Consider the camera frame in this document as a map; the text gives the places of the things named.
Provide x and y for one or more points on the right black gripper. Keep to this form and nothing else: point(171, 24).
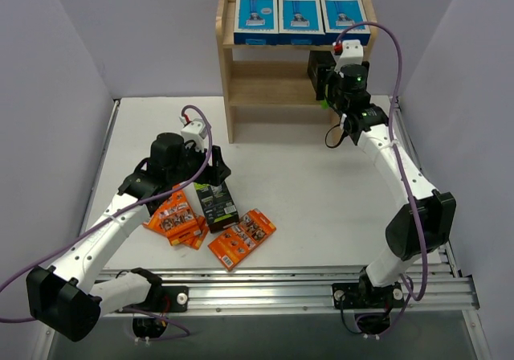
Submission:
point(318, 80)

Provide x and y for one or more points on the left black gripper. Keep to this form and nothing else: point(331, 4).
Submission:
point(217, 166)

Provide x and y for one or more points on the blue Harry's razor box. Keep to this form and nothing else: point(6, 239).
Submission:
point(300, 23)
point(338, 15)

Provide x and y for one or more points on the white Harry's razor blister pack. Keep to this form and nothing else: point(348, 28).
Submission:
point(256, 22)

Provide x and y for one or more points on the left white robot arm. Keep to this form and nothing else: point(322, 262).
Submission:
point(66, 296)

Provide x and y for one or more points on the wooden three-tier shelf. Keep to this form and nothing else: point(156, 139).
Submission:
point(262, 83)

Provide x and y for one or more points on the orange razor pack top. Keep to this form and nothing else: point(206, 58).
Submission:
point(174, 219)

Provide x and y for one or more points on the orange razor pack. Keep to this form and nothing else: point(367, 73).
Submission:
point(237, 242)
point(174, 219)
point(196, 241)

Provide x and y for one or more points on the orange razor pack front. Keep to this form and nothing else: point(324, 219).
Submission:
point(237, 242)

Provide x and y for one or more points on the orange razor pack left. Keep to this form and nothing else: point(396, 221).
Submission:
point(196, 241)

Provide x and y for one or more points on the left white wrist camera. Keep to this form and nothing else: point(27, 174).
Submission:
point(194, 133)

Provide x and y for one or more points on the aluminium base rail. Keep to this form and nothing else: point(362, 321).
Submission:
point(301, 290)

